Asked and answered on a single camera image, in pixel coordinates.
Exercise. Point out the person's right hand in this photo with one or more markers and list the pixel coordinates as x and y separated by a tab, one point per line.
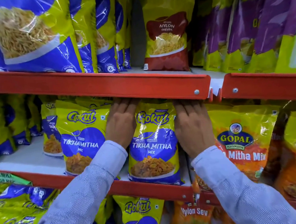
193	129

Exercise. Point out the person's left hand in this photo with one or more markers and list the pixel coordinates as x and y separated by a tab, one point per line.
119	126

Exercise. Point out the person's left little finger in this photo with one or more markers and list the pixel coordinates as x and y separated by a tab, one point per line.
110	109

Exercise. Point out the person's left middle finger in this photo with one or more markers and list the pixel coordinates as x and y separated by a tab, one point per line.
123	104

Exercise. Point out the person's right middle finger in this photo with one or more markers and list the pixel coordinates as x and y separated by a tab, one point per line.
187	105

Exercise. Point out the person's right little finger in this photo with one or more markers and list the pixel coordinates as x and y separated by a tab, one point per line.
203	109

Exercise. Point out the blue yellow mix snack packet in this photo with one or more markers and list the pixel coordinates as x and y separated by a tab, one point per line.
82	141
153	147
51	136

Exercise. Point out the person's right forearm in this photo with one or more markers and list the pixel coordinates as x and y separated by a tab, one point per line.
241	193

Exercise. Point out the person's left forearm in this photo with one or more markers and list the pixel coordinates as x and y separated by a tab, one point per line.
75	202

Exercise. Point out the yellow orange mix snack packet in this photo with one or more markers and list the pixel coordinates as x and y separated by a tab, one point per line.
241	143

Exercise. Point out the red yellow snack packet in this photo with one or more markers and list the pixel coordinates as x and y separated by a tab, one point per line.
166	27

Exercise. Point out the white shelf board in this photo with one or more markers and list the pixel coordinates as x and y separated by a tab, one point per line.
29	160

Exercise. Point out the row of purple yellow packets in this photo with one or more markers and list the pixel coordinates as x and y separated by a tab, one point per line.
254	23

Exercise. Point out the row of blue yellow noodle packets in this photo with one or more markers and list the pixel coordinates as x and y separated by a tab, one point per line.
37	35

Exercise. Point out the row of small blue yellow packets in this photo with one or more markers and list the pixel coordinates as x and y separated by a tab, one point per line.
4	125

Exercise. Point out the orange sev snack packet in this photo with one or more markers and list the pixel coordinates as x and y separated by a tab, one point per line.
189	218
225	221

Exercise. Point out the blue yellow sev snack packet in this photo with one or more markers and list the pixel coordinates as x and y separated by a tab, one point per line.
139	219

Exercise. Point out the green shelf label strip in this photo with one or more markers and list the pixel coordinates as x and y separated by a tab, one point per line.
2	178

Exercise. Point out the pile of blue yellow packets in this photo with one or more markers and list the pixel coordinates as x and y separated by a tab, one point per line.
16	216

